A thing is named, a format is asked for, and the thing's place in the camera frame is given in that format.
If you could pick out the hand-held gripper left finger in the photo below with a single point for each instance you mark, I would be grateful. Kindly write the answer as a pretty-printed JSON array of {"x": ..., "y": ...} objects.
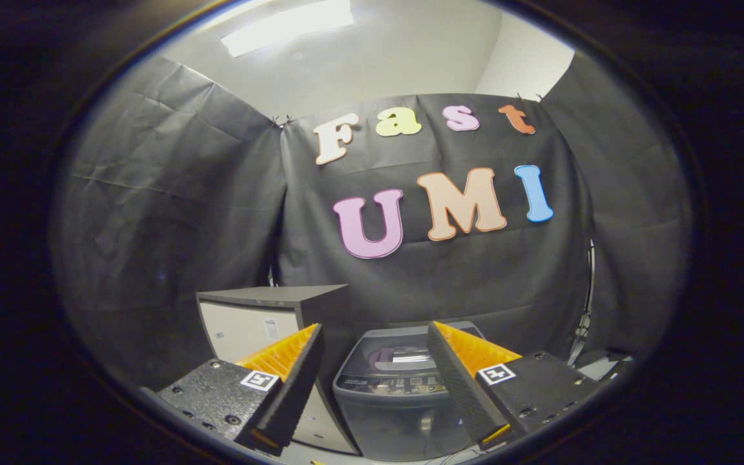
[{"x": 294, "y": 387}]

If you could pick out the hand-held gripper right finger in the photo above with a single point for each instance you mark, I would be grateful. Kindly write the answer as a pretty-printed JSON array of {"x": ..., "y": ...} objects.
[{"x": 459, "y": 387}]

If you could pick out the grey washing machine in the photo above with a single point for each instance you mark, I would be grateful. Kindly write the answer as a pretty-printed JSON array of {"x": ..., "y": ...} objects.
[{"x": 398, "y": 420}]

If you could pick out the beige cabinet with dark top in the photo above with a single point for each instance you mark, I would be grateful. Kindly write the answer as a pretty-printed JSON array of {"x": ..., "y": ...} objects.
[{"x": 243, "y": 329}]

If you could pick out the black backdrop cloth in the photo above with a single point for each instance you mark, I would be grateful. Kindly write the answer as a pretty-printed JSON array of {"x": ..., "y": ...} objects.
[{"x": 475, "y": 278}]

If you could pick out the black box on floor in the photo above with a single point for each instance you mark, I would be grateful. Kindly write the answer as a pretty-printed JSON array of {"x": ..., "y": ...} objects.
[{"x": 614, "y": 356}]

